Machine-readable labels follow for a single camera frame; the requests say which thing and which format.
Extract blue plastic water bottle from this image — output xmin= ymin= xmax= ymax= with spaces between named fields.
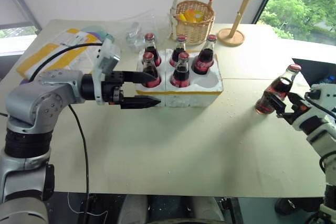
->
xmin=319 ymin=75 xmax=336 ymax=86

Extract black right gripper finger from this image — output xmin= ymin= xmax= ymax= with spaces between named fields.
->
xmin=287 ymin=92 xmax=305 ymax=105
xmin=268 ymin=94 xmax=287 ymax=116

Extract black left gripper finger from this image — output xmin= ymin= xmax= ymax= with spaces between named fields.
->
xmin=120 ymin=95 xmax=161 ymax=110
xmin=122 ymin=71 xmax=156 ymax=86

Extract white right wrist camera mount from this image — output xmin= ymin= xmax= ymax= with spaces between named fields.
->
xmin=291 ymin=83 xmax=336 ymax=131

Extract white foam crate yellow tape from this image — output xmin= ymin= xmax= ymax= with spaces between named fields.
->
xmin=135 ymin=48 xmax=224 ymax=108

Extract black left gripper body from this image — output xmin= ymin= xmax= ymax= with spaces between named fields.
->
xmin=100 ymin=70 xmax=125 ymax=106

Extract thin white wire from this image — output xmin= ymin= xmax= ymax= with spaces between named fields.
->
xmin=67 ymin=191 xmax=111 ymax=217

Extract wooden branch rack round base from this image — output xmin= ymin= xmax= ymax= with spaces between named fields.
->
xmin=217 ymin=0 xmax=271 ymax=47

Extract wicker basket with wrapped handle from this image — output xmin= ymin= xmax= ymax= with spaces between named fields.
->
xmin=169 ymin=0 xmax=216 ymax=47

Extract taped white yellow box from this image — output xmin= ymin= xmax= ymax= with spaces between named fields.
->
xmin=16 ymin=27 xmax=106 ymax=78

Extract glass cola bottle red cap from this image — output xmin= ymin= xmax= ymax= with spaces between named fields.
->
xmin=191 ymin=34 xmax=218 ymax=76
xmin=169 ymin=34 xmax=187 ymax=67
xmin=170 ymin=52 xmax=191 ymax=88
xmin=255 ymin=63 xmax=302 ymax=116
xmin=141 ymin=52 xmax=162 ymax=89
xmin=143 ymin=33 xmax=162 ymax=67

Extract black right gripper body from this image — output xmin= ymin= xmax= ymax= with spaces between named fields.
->
xmin=277 ymin=100 xmax=311 ymax=125

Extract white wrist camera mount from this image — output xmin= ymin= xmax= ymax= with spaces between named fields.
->
xmin=291 ymin=83 xmax=336 ymax=131
xmin=90 ymin=37 xmax=122 ymax=105

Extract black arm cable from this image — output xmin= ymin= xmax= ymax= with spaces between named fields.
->
xmin=27 ymin=42 xmax=103 ymax=224
xmin=304 ymin=91 xmax=336 ymax=174

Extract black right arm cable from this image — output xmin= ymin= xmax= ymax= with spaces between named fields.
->
xmin=304 ymin=91 xmax=336 ymax=174

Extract clear plastic bag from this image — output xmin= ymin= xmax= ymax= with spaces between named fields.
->
xmin=125 ymin=11 xmax=171 ymax=53

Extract yellow orange toy fruit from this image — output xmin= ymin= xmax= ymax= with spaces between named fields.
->
xmin=175 ymin=9 xmax=204 ymax=23

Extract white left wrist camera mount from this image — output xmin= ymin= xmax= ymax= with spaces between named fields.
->
xmin=90 ymin=37 xmax=122 ymax=105

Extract black rounded shape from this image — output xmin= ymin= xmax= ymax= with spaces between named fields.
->
xmin=274 ymin=196 xmax=324 ymax=216

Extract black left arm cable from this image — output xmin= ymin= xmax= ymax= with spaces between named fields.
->
xmin=27 ymin=42 xmax=103 ymax=224

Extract grey window frame bar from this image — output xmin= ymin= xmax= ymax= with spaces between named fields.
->
xmin=0 ymin=0 xmax=43 ymax=35

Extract green trees outside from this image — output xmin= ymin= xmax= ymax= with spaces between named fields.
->
xmin=258 ymin=0 xmax=336 ymax=44

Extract purple teal bag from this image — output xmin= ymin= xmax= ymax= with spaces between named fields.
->
xmin=80 ymin=24 xmax=110 ymax=41

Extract black open box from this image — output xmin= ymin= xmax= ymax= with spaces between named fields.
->
xmin=291 ymin=57 xmax=336 ymax=96

